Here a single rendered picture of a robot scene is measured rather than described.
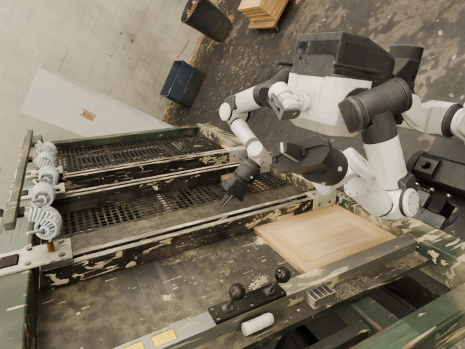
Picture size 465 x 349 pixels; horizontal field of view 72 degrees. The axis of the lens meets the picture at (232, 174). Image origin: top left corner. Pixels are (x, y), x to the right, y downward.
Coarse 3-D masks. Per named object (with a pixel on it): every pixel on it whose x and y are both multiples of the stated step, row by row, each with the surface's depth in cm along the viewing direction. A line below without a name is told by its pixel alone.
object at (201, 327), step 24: (408, 240) 106; (336, 264) 94; (360, 264) 94; (384, 264) 100; (288, 288) 85; (312, 288) 86; (264, 312) 80; (144, 336) 71; (192, 336) 71; (216, 336) 75
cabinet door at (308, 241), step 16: (320, 208) 132; (336, 208) 132; (272, 224) 120; (288, 224) 120; (304, 224) 120; (320, 224) 120; (336, 224) 120; (352, 224) 120; (368, 224) 120; (272, 240) 110; (288, 240) 110; (304, 240) 110; (320, 240) 110; (336, 240) 110; (352, 240) 110; (368, 240) 110; (384, 240) 110; (288, 256) 101; (304, 256) 101; (320, 256) 102; (336, 256) 101; (304, 272) 94
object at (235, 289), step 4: (232, 284) 70; (236, 284) 69; (240, 284) 69; (232, 288) 68; (236, 288) 68; (240, 288) 68; (244, 288) 69; (228, 292) 69; (232, 292) 68; (236, 292) 68; (240, 292) 68; (244, 292) 68; (232, 296) 68; (236, 296) 68; (240, 296) 68; (244, 296) 69; (232, 300) 72; (236, 300) 68; (240, 300) 68; (228, 304) 74; (224, 308) 76; (228, 308) 75; (232, 308) 76; (224, 312) 76
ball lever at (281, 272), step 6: (276, 270) 74; (282, 270) 73; (288, 270) 74; (276, 276) 74; (282, 276) 73; (288, 276) 73; (276, 282) 77; (282, 282) 73; (270, 288) 80; (270, 294) 81
